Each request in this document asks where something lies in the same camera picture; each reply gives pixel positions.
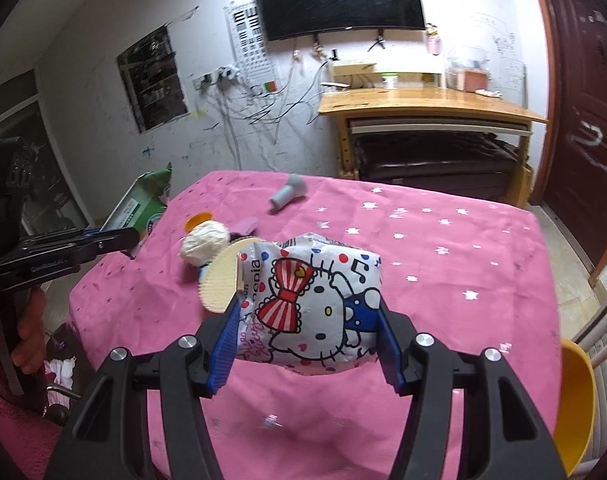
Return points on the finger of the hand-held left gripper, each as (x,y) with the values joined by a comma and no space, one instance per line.
(91,233)
(113,242)

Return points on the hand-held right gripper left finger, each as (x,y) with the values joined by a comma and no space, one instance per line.
(223,355)

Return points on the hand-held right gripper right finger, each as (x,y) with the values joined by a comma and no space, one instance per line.
(391,355)

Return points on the green white packet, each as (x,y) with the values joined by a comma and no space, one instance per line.
(143,200)

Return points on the white cartoon-print tissue packet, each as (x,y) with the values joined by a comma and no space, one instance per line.
(308,305)

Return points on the dark trash bin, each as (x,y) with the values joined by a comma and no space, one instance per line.
(63,412)

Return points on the person's left forearm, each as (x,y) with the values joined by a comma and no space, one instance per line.
(8,425)

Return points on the person's left hand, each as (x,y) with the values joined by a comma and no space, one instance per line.
(28,335)

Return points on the dark glass door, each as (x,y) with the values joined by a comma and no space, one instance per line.
(33,125)

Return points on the round beige wafer biscuit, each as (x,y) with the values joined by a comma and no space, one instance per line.
(221,280)

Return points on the pink star-print tablecloth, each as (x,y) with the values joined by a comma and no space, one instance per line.
(433,285)

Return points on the orange plastic cup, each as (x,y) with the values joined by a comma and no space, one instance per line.
(197,221)

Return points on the white tissue ball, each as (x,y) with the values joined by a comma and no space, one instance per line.
(203,245)

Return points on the crumpled white paper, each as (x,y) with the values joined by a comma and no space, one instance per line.
(58,377)

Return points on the yellow plastic chair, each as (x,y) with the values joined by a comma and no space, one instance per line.
(578,400)

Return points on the white power strip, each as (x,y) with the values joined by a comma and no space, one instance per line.
(218,76)

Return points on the black leather bench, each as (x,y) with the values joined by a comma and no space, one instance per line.
(433,160)

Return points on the white metal chair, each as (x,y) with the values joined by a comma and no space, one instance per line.
(603,321)

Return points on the white eye chart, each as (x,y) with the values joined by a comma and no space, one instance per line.
(251,45)

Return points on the wooden desk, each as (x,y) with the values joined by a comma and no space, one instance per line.
(433,100)

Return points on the small white device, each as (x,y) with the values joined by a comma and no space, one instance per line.
(333,85)

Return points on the white jar green lid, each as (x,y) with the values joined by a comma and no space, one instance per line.
(389,82)

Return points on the small white cloth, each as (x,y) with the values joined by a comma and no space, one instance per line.
(487,93)

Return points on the pink storage box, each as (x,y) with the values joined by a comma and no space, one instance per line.
(472,80)

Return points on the white wooden desk shelf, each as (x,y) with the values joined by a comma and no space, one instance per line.
(353,66)

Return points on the clear plastic container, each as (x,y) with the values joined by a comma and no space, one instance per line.
(463,60)

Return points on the dark red door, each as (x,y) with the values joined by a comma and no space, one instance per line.
(583,110)

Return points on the dark wall recess shelf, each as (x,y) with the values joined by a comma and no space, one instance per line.
(153,80)

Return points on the pink wall cup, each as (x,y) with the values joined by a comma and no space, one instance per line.
(433,44)

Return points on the black wall television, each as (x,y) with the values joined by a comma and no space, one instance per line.
(338,0)

